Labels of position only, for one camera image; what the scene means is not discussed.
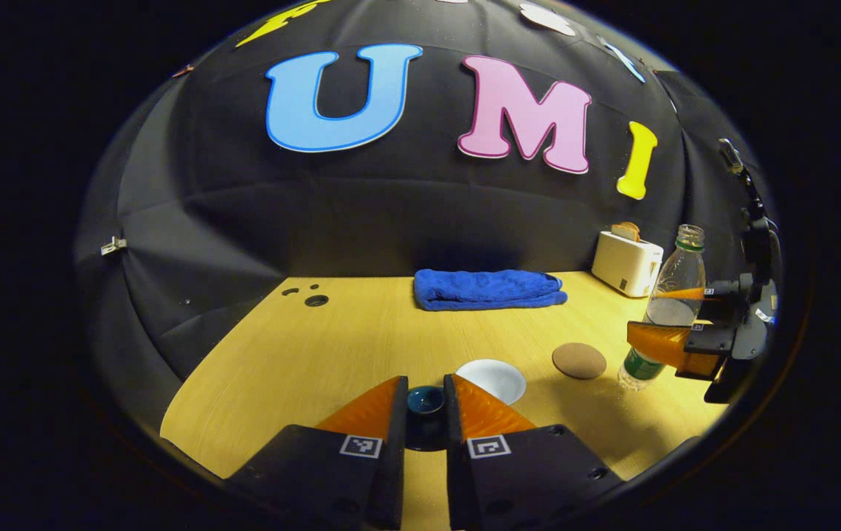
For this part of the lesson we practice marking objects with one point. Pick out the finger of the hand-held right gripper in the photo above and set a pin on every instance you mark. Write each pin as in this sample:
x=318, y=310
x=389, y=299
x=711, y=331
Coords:
x=704, y=341
x=690, y=293

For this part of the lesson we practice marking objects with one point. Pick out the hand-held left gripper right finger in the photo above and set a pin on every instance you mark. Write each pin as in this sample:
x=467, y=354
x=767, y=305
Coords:
x=454, y=464

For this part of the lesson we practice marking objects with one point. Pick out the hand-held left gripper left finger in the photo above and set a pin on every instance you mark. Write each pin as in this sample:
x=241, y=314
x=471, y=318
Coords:
x=395, y=457

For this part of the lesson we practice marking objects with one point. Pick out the clear plastic water bottle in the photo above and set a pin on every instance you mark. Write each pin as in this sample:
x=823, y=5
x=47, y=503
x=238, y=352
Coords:
x=679, y=269

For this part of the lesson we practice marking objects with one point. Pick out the round cork coaster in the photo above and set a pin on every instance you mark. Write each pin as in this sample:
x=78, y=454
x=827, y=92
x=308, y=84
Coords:
x=579, y=361

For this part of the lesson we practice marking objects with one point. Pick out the white toaster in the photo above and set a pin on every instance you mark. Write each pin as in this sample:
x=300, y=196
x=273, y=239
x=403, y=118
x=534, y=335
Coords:
x=623, y=264

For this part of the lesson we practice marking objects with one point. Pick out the toast bread slice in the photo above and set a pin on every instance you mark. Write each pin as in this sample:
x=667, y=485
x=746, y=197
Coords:
x=634, y=227
x=621, y=233

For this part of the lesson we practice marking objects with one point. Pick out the folded blue towel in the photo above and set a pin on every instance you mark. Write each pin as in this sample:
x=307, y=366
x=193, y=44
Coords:
x=487, y=289

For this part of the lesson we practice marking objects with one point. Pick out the black backdrop cloth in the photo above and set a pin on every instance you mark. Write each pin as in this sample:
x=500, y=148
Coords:
x=361, y=214

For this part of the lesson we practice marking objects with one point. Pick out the metal clip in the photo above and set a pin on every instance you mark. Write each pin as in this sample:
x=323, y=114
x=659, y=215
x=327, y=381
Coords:
x=113, y=245

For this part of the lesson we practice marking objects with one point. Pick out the red clip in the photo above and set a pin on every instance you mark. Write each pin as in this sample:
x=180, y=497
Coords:
x=183, y=71

